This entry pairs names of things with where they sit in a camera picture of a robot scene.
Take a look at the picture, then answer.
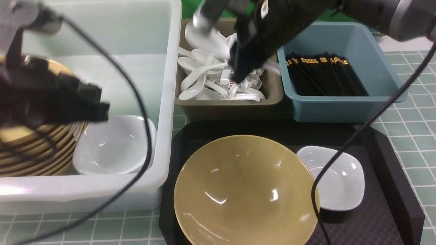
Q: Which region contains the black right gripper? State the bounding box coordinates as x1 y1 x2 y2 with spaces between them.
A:
192 0 341 83

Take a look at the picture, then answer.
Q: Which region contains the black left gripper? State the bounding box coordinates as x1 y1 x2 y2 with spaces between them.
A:
1 56 110 128

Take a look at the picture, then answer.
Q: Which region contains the tan noodle bowl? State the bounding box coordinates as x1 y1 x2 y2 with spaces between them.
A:
173 135 317 245

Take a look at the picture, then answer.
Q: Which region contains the small white square dish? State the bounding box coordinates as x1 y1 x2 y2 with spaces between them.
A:
296 146 365 211

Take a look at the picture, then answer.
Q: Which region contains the white ceramic soup spoon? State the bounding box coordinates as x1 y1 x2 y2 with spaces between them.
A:
184 22 230 59

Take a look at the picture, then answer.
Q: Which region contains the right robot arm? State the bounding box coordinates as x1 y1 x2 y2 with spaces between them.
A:
192 0 436 83

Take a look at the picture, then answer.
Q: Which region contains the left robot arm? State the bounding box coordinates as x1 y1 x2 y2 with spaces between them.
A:
1 0 110 128

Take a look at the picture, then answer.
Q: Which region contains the brown plastic spoon bin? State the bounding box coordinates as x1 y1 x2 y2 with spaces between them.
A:
175 18 284 121

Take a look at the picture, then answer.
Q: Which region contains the stack of tan bowls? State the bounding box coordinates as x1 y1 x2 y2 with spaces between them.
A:
0 56 90 177

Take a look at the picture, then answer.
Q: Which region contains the pile of white spoons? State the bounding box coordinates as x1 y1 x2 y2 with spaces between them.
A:
177 33 266 102

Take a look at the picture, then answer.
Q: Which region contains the green cloth backdrop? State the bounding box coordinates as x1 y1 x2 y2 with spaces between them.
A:
181 0 382 24

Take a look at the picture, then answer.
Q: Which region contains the bundle of black chopsticks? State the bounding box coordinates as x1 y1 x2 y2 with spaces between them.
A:
285 52 369 97

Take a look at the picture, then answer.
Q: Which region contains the blue plastic chopstick bin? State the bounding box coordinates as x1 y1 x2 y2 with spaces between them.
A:
277 22 403 124

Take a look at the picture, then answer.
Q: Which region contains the stack of white dishes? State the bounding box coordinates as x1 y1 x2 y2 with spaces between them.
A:
72 116 157 175

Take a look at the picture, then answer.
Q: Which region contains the large white plastic tub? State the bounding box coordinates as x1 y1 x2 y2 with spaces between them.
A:
0 0 181 215

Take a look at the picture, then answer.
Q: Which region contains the black plastic serving tray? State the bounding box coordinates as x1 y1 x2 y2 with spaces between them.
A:
159 119 425 245

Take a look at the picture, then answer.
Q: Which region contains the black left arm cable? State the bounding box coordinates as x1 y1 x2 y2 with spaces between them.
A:
14 14 153 245

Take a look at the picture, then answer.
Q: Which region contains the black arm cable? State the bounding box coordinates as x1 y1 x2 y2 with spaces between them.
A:
14 14 153 245
311 41 436 245

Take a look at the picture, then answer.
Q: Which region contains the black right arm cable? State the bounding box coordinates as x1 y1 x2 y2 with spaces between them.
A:
311 41 436 245

